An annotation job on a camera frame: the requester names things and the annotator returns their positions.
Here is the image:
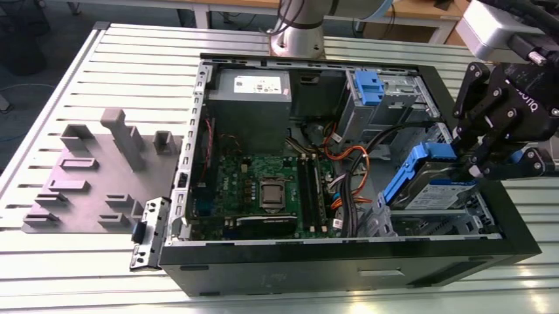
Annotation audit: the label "grey card retention bracket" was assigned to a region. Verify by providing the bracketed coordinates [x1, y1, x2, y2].
[128, 196, 170, 272]

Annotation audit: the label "grey optical drive cage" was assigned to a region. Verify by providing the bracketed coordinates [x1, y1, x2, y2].
[340, 68, 440, 141]

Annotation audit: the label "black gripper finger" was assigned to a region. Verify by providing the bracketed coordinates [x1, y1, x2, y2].
[461, 140, 557, 181]
[450, 61, 490, 156]

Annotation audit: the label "green motherboard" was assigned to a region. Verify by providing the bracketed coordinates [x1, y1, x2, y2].
[186, 153, 345, 239]

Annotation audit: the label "silver CPU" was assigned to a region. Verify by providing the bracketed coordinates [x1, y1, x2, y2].
[261, 183, 284, 204]

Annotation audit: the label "thick black cable bundle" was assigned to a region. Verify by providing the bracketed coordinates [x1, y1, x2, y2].
[340, 120, 437, 238]

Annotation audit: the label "red black fan wire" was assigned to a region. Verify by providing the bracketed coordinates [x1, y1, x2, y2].
[198, 117, 244, 190]

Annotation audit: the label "hard disk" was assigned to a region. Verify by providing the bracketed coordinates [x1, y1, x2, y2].
[382, 142, 478, 212]

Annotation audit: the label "wooden desk grey legs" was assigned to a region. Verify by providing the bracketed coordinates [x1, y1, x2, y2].
[63, 0, 464, 45]

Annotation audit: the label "black RAM slot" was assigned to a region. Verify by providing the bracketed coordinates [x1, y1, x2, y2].
[297, 152, 318, 232]
[308, 152, 330, 232]

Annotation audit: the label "grey metal disk bay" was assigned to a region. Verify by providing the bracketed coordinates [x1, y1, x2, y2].
[357, 191, 502, 238]

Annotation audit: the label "grey parts rack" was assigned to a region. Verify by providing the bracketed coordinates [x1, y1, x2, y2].
[21, 109, 184, 235]

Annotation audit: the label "grey power supply unit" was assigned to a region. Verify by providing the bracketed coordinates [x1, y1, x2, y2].
[206, 68, 292, 156]

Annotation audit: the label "blue drive cage latch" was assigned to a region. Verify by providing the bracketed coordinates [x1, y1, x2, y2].
[354, 70, 385, 106]

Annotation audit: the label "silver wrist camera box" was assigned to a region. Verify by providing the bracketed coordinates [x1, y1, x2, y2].
[456, 1, 546, 61]

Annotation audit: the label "metal CPU socket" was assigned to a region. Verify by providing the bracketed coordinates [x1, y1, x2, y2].
[256, 175, 289, 212]

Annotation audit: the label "black graphics card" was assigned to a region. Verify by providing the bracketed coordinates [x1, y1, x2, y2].
[234, 214, 300, 238]

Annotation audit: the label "orange yellow power wires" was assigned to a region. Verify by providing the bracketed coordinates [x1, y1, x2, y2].
[322, 143, 372, 212]

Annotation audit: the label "pale floor cable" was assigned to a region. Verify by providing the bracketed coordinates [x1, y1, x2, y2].
[0, 83, 55, 94]

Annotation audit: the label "black PC case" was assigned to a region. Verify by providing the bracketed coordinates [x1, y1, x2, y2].
[156, 52, 542, 297]

